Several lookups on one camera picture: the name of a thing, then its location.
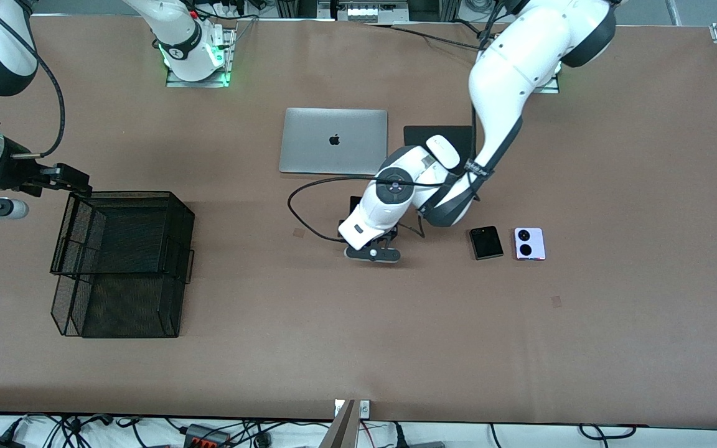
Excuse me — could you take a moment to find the grey camera post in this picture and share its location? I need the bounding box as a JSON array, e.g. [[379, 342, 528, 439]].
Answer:
[[320, 399, 357, 448]]

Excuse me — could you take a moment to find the white computer mouse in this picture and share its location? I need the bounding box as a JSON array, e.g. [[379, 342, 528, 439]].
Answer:
[[426, 134, 462, 170]]

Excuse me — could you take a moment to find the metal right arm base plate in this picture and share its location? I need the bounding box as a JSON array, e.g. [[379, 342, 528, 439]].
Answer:
[[166, 26, 236, 88]]

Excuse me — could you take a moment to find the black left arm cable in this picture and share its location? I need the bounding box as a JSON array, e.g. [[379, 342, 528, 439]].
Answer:
[[288, 176, 452, 243]]

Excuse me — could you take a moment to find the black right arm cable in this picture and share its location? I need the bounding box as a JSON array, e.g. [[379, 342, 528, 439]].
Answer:
[[0, 0, 67, 159]]

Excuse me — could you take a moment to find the silver closed laptop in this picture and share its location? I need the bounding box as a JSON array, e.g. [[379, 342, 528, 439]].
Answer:
[[279, 108, 389, 177]]

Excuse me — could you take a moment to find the black mesh two-tier tray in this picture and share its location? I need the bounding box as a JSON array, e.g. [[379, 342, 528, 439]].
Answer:
[[50, 191, 196, 339]]

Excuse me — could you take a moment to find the black mouse pad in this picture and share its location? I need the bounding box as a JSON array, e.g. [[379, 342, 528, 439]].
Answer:
[[403, 125, 476, 156]]

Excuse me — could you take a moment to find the short black table cable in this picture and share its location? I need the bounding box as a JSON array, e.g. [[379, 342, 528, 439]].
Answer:
[[451, 19, 491, 38]]

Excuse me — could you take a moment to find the metal equipment rack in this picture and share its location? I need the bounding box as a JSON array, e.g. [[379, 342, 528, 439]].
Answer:
[[274, 0, 462, 23]]

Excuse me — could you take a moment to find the long black table cable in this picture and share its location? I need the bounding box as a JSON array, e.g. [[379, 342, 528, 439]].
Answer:
[[363, 22, 490, 52]]

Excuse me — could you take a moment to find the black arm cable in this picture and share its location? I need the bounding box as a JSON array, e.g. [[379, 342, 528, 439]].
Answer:
[[288, 176, 452, 243], [0, 0, 67, 159]]

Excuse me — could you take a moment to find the black flip phone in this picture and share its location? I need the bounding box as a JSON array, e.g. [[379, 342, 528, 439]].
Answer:
[[469, 226, 504, 261]]

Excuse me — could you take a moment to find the lavender flip phone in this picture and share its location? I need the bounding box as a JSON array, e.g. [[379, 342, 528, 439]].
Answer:
[[514, 227, 546, 261]]

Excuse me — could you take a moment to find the black looped floor cable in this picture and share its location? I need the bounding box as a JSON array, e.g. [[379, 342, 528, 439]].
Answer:
[[578, 424, 637, 441]]

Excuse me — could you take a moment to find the black orange power strip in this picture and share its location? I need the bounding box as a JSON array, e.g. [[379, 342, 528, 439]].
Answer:
[[183, 424, 233, 448]]

